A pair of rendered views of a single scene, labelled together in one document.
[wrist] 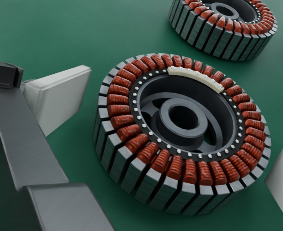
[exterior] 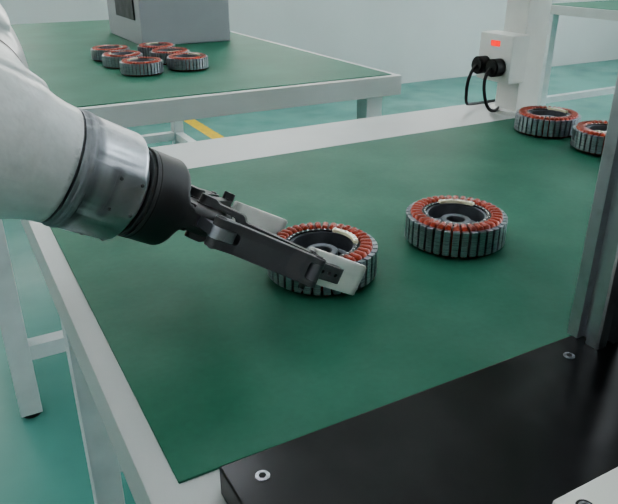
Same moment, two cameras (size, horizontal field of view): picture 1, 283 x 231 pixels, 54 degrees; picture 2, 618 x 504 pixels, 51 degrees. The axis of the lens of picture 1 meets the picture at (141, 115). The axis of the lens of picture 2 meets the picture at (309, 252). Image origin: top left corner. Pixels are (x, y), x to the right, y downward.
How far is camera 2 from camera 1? 0.58 m
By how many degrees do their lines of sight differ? 49
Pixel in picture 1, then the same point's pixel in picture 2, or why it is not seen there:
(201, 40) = (410, 234)
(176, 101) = (326, 244)
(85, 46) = not seen: hidden behind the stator
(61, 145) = not seen: hidden behind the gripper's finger
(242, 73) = (438, 264)
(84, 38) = not seen: hidden behind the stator
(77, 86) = (269, 222)
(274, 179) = (345, 283)
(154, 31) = (388, 231)
